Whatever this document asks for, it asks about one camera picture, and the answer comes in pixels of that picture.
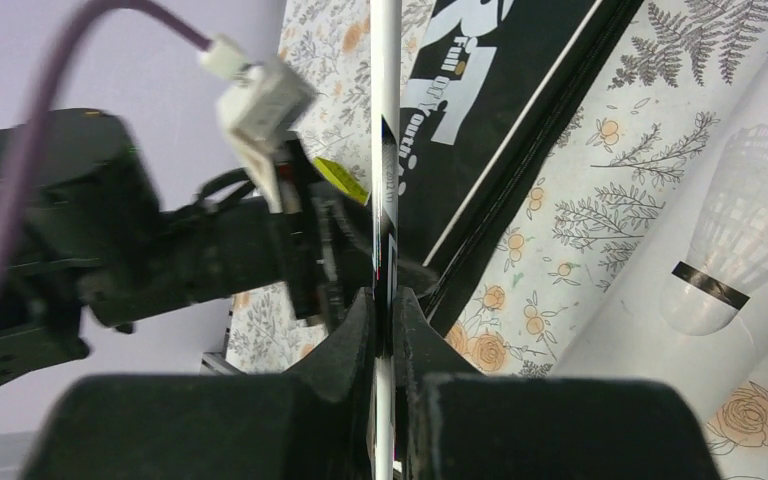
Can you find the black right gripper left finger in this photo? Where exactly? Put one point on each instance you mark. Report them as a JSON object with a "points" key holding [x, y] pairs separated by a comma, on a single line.
{"points": [[308, 422]]}

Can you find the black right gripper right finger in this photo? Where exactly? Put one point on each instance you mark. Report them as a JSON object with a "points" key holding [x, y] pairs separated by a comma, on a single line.
{"points": [[453, 422]]}

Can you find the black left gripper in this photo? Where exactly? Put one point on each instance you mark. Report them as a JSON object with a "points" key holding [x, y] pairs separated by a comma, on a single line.
{"points": [[213, 255]]}

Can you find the black racket bag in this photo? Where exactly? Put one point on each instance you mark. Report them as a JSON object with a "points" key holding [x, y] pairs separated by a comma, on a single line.
{"points": [[493, 85]]}

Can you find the white racket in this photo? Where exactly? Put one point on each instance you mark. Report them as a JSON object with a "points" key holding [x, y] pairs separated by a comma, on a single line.
{"points": [[385, 62]]}

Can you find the white shuttlecock tube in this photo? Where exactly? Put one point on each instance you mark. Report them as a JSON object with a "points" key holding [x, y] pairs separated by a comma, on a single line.
{"points": [[690, 309]]}

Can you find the yellow orange small toy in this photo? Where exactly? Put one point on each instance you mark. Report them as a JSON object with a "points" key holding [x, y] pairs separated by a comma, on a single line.
{"points": [[342, 179]]}

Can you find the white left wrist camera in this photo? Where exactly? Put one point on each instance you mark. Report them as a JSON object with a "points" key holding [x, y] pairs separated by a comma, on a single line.
{"points": [[264, 99]]}

